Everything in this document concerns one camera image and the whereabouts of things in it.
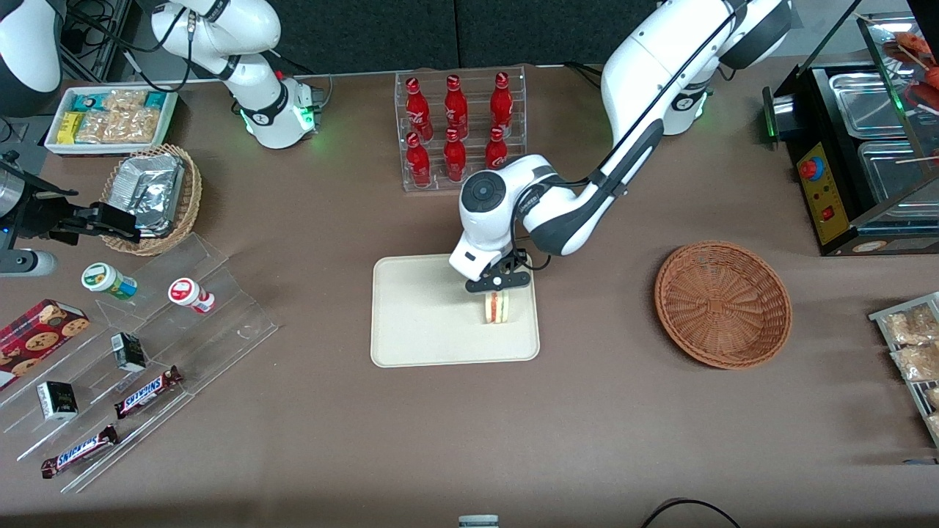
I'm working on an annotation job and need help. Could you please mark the black cable loop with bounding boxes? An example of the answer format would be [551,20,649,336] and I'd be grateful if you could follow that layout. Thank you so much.
[640,498,743,528]

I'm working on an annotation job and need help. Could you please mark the red cookie box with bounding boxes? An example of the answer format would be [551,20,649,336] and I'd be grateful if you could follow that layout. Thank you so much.
[0,298,91,390]

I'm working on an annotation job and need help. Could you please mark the red lid white cup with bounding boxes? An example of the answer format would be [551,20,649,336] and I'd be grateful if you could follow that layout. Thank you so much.
[168,277,216,315]

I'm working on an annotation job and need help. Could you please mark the small black carton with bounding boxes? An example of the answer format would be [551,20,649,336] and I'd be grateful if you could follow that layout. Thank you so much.
[37,381,79,422]
[111,332,148,374]

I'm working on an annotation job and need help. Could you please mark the white rectangular snack tray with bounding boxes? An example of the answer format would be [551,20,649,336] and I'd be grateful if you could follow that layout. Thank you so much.
[44,86,180,157]

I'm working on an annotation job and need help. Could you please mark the silver foil packs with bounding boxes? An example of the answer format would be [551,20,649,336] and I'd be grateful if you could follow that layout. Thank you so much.
[110,153,185,238]

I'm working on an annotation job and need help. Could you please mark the grey wire snack tray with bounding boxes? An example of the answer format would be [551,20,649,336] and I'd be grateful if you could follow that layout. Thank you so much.
[869,292,939,450]

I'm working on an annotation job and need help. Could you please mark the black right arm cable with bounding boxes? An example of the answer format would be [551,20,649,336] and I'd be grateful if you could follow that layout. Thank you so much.
[65,0,221,93]

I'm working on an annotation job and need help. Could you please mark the green lid white cup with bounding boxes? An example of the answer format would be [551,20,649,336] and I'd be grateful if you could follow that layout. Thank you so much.
[81,262,139,302]

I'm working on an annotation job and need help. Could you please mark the red cola bottle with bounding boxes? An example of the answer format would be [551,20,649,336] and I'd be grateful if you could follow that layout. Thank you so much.
[405,132,433,188]
[444,75,470,137]
[484,126,509,171]
[405,77,433,142]
[443,128,468,183]
[489,71,514,134]

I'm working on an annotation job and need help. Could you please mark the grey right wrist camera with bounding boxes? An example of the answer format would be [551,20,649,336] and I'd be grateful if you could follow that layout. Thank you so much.
[0,249,57,278]

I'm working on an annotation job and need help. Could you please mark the brown Snickers bar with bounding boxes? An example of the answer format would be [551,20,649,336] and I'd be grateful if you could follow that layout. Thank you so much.
[114,365,185,420]
[40,425,120,480]

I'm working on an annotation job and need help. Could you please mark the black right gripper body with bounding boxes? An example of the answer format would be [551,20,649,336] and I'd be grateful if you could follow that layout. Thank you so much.
[0,150,83,246]

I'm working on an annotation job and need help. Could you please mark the clear bag of crackers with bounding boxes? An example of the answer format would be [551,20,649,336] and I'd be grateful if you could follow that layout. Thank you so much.
[102,89,148,113]
[107,109,160,144]
[76,111,112,144]

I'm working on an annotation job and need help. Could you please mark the skewered red food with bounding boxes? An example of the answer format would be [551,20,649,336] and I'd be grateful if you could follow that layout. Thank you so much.
[884,31,939,90]

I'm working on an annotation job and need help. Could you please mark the round brown wicker basket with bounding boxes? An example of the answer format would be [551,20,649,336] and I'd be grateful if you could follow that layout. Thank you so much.
[654,241,794,370]

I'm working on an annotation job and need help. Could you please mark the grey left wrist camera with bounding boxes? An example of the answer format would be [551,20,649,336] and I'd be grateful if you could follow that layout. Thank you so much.
[466,268,534,295]

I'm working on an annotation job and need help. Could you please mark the light wicker basket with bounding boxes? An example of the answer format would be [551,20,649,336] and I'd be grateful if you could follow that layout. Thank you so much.
[99,144,203,257]

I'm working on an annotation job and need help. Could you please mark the steel warmer pan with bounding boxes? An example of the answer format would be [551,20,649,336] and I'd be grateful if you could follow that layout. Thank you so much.
[857,138,939,208]
[828,71,914,141]

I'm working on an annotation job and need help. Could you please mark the clear acrylic stepped stand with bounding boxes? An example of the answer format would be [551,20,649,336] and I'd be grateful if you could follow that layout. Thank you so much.
[0,233,280,494]

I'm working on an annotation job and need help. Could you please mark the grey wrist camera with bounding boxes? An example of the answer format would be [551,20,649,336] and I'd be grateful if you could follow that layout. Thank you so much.
[0,249,57,278]
[466,268,534,295]

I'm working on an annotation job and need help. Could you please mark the triangular sandwich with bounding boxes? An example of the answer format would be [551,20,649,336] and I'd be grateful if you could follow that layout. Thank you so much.
[481,290,513,326]

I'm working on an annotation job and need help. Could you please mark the cream plastic tray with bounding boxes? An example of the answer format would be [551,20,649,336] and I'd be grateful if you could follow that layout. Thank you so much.
[370,252,541,368]

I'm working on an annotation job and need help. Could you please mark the black food warmer case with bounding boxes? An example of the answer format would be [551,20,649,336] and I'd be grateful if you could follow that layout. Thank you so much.
[761,11,939,257]

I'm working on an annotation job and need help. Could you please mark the clear acrylic bottle rack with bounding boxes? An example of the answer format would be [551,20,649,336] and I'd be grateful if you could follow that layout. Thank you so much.
[395,66,528,194]

